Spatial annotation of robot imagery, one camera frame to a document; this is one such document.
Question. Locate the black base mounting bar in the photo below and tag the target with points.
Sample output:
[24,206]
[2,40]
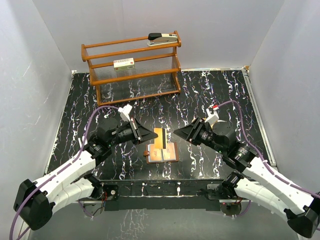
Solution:
[181,194]

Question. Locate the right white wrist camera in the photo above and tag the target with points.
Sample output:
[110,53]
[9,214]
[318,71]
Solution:
[212,115]

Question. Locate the orange credit card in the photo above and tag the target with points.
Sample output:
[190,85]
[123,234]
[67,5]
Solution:
[155,154]
[169,153]

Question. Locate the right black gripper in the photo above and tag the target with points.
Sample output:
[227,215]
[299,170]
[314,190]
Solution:
[190,132]

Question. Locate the brown leather card holder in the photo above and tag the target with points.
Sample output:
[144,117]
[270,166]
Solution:
[146,154]

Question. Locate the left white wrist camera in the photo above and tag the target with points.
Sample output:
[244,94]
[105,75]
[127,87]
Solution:
[125,112]

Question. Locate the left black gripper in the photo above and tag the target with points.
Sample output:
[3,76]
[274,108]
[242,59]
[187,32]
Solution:
[140,133]

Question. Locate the wooden three-tier shelf rack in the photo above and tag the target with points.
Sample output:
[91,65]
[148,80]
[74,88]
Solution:
[155,73]

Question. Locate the black and beige stapler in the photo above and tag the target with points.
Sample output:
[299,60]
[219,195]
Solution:
[155,39]

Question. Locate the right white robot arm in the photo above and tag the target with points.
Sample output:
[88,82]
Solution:
[254,179]

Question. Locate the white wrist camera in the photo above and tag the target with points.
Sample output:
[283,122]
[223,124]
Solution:
[125,112]
[212,115]

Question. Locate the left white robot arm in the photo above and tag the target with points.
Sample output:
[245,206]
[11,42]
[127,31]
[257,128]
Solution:
[36,201]

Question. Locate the white and red staples box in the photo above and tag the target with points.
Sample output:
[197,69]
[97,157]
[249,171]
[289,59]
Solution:
[124,64]

